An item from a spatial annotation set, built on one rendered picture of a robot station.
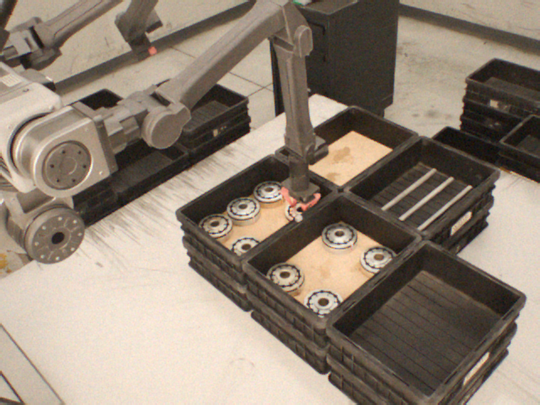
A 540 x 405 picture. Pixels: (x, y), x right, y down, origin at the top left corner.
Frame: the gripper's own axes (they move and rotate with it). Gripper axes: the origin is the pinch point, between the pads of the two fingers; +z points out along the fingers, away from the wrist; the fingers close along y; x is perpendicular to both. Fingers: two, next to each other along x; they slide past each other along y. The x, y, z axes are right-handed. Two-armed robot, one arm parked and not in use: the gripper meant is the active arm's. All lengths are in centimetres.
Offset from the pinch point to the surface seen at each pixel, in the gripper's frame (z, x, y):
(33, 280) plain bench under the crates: 18, 68, 54
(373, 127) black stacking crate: -1.5, -47.8, 10.7
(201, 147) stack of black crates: 39, -32, 100
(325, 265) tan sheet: 4.0, 9.4, -18.6
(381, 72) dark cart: 47, -158, 90
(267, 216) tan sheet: 4.1, 6.0, 8.7
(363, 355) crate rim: -6, 31, -50
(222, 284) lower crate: 13.1, 29.5, 4.3
